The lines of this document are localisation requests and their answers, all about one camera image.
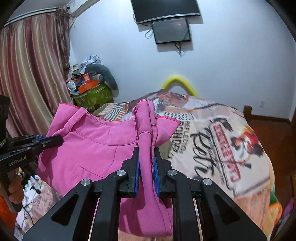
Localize pink pants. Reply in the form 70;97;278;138
37;100;180;237

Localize person left hand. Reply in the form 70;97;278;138
9;169;24;204

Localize yellow fleece blanket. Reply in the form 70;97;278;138
261;157;285;239

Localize green patterned storage box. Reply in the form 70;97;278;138
72;83;113;113

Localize orange box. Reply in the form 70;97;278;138
78;80;99;94

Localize newspaper print bed cover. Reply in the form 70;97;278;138
14;89;276;241

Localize grey plush toy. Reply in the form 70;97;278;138
85;64;118;90

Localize striped satin curtain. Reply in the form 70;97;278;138
1;6;72;137

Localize yellow foam headboard tube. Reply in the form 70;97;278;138
161;75;199;98

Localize white air conditioner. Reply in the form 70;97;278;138
66;0;99;16

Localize wooden bed post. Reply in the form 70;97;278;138
243;105;252;123

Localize black wall television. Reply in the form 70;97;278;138
131;0;201;24

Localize small black wall monitor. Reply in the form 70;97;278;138
152;18;191;45

